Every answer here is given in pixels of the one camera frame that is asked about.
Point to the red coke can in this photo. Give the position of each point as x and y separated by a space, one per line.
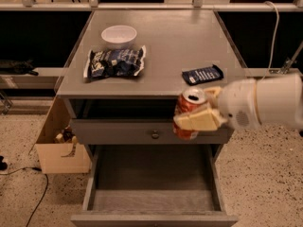
189 100

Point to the open grey lower drawer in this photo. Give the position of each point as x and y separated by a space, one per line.
153 186

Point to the dark blue snack bar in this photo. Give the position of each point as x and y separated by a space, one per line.
202 75

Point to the blue chip bag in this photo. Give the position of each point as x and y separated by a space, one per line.
110 63

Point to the items inside cardboard box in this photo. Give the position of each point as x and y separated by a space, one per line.
67 136

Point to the grey upper drawer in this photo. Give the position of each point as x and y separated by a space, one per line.
124 132

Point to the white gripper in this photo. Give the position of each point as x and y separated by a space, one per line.
237 104

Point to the round drawer knob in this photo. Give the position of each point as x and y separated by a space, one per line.
155 135

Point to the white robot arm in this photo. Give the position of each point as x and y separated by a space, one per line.
279 100

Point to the grey drawer cabinet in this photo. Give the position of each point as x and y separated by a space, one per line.
138 109

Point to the white bowl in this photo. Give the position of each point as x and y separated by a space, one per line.
118 37

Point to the cardboard box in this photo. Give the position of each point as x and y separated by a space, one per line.
52 156

